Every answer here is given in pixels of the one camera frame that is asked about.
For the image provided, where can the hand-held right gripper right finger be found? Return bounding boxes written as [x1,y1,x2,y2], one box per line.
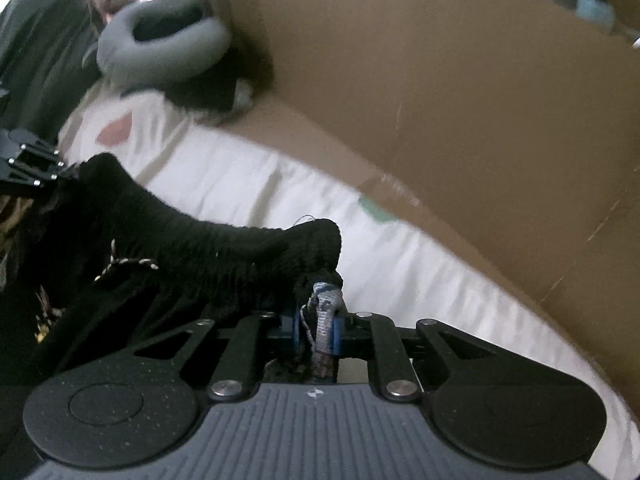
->
[332,310,501,403]

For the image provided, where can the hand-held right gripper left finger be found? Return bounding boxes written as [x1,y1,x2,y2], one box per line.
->
[132,310,303,403]

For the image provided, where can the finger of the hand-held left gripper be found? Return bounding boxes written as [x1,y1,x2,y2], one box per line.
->
[0,129,81,196]

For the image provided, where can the black garment bear print lining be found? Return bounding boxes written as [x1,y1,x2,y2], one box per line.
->
[0,152,346,391]

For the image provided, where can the bear printed white blanket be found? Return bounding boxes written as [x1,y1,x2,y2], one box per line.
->
[55,77,640,480]

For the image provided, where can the dark green pillow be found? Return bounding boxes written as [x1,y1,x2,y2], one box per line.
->
[0,0,101,133]

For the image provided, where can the grey neck pillow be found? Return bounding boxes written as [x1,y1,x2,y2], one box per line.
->
[82,0,233,88]

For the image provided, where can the dark cloth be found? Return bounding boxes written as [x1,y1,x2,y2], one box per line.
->
[165,67,273,123]

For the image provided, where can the brown cardboard sheet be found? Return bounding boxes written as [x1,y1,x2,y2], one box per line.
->
[220,0,640,401]

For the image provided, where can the light blue capped bottle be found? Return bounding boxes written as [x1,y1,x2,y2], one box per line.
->
[575,0,616,28]

